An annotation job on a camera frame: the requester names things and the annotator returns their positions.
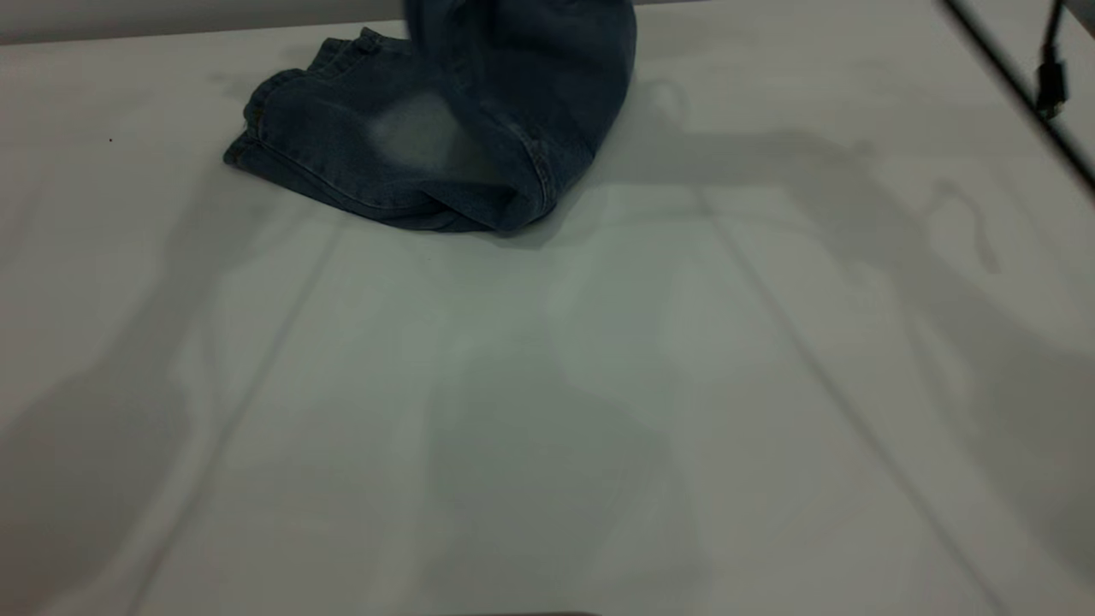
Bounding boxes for blue denim shorts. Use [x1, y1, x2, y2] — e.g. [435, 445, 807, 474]
[222, 0, 639, 234]

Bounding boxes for thin black cable with plug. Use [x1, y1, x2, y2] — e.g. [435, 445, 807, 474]
[1033, 0, 1072, 121]

